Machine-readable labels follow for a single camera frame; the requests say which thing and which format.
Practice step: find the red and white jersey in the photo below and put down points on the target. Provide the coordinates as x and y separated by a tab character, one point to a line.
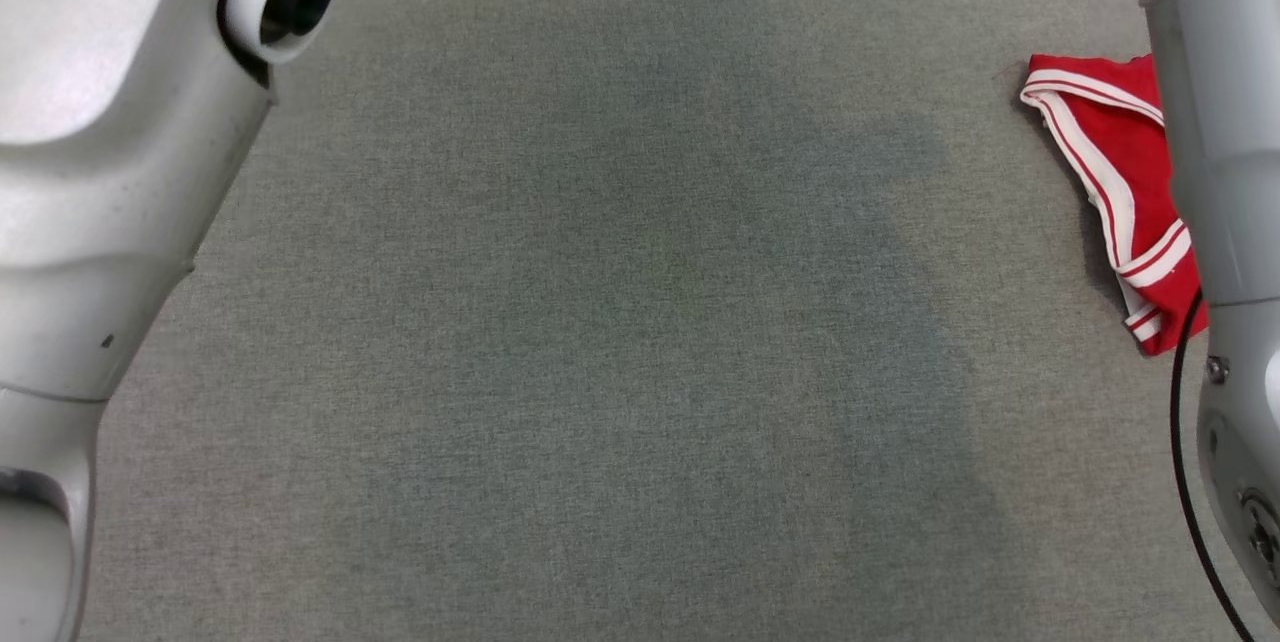
1120	142

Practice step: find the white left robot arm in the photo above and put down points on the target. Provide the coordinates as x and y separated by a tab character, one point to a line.
100	172

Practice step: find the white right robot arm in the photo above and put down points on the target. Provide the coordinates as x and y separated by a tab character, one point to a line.
1220	122

